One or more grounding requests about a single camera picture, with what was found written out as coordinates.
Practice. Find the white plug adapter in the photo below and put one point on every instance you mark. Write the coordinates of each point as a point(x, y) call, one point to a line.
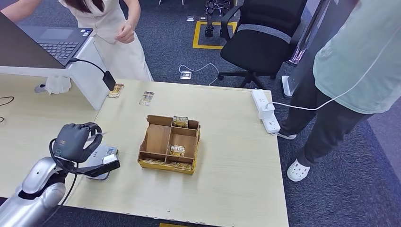
point(266, 111)

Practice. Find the dark grey laptop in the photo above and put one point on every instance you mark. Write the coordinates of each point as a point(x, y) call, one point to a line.
point(56, 47)

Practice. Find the person's right forearm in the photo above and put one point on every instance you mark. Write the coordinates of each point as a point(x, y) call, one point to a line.
point(18, 9)

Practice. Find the wooden compartment box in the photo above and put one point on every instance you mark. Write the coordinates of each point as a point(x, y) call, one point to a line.
point(158, 141)

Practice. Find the white clog shoe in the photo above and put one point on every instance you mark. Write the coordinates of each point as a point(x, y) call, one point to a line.
point(297, 170)

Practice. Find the grey card reader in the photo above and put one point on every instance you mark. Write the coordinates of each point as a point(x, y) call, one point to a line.
point(101, 151)

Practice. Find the black office chair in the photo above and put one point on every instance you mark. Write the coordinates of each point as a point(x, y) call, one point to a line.
point(255, 50)

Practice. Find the white crumpled plastic bag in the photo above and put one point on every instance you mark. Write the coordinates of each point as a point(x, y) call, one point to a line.
point(58, 84)

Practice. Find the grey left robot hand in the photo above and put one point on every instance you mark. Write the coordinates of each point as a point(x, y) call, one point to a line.
point(73, 142)

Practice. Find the white power strip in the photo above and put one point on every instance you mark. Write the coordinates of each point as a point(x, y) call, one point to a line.
point(272, 124)

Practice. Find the yellow floor tape square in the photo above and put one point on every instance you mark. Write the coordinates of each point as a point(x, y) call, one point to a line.
point(196, 35)
point(172, 225)

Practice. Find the grey desk grommet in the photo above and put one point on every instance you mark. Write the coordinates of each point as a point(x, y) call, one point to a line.
point(39, 89)

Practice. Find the grey standing panel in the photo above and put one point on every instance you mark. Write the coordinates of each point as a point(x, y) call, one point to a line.
point(325, 22)

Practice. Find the black robot legs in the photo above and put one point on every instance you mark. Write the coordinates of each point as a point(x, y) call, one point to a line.
point(209, 30)

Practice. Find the person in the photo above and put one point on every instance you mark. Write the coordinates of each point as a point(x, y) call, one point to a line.
point(122, 59)
point(357, 69)

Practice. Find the person's left forearm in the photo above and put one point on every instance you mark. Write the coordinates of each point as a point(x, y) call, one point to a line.
point(134, 12)

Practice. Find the metal floor socket box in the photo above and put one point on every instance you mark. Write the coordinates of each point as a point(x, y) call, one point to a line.
point(185, 75)

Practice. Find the white raised counter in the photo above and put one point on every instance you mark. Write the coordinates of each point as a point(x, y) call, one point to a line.
point(87, 81)

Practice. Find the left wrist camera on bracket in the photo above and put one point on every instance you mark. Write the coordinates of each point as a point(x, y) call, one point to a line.
point(100, 169)

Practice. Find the person's left hand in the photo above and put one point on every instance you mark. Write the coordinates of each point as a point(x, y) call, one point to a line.
point(125, 33)

